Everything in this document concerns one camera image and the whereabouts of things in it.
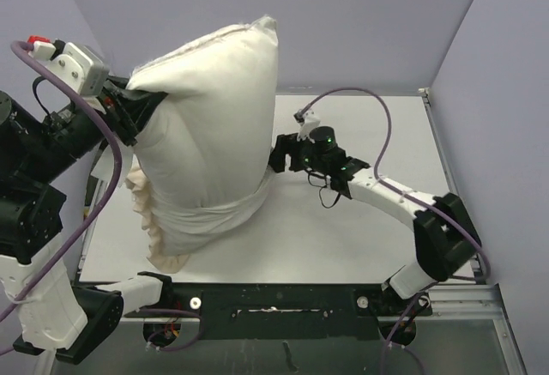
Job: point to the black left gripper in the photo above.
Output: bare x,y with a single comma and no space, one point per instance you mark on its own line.
126,108

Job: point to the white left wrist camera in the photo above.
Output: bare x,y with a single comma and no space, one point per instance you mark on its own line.
81,68

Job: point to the aluminium table edge rail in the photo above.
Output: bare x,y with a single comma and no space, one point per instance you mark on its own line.
477,264

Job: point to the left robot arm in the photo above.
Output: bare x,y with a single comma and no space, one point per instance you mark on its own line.
54,314

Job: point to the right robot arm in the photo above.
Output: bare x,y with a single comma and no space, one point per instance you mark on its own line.
444,235

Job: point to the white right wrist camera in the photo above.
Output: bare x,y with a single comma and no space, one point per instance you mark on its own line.
307,121

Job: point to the aluminium front frame rail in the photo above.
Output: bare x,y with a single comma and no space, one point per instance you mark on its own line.
468,332

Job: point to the white pillow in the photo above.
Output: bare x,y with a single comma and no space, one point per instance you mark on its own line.
208,142

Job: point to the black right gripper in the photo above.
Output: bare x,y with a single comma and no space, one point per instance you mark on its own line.
287,144

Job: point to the grey pillowcase with cream ruffle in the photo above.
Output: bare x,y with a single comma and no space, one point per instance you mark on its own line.
174,232

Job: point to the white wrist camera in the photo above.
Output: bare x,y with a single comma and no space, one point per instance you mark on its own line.
81,68
307,121

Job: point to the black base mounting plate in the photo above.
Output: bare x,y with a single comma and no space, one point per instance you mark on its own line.
294,311

